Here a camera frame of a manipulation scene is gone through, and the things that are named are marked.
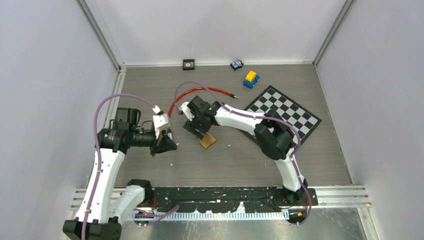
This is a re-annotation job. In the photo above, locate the large brass padlock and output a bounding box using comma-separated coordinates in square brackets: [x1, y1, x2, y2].
[199, 133, 217, 149]

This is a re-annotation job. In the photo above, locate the red cable lock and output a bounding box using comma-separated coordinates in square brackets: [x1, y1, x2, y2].
[167, 87, 239, 140]

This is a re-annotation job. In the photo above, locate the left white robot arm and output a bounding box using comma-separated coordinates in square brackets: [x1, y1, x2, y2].
[62, 107, 177, 240]

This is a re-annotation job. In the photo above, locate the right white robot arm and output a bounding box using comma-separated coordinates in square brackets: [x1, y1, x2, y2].
[178, 96, 307, 205]

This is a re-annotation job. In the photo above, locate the black square box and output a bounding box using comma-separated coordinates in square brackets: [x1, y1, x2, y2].
[182, 59, 195, 71]

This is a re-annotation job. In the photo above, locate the yellow blue toy car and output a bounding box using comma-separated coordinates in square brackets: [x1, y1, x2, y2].
[243, 70, 260, 89]

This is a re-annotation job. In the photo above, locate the small blue toy car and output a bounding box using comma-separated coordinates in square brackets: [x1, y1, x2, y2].
[229, 59, 244, 71]

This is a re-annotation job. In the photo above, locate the black white chessboard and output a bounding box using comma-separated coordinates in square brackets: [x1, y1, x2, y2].
[244, 85, 322, 144]

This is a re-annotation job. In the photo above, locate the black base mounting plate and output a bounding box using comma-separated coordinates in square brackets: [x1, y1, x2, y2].
[137, 186, 308, 214]

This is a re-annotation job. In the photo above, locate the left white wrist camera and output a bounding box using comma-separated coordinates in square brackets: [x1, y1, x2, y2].
[152, 113, 171, 139]

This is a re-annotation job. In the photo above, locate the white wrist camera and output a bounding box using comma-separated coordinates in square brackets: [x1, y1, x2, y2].
[152, 113, 171, 139]
[179, 101, 196, 121]

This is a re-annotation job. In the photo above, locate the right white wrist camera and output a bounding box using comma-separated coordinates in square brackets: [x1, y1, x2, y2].
[179, 101, 196, 121]

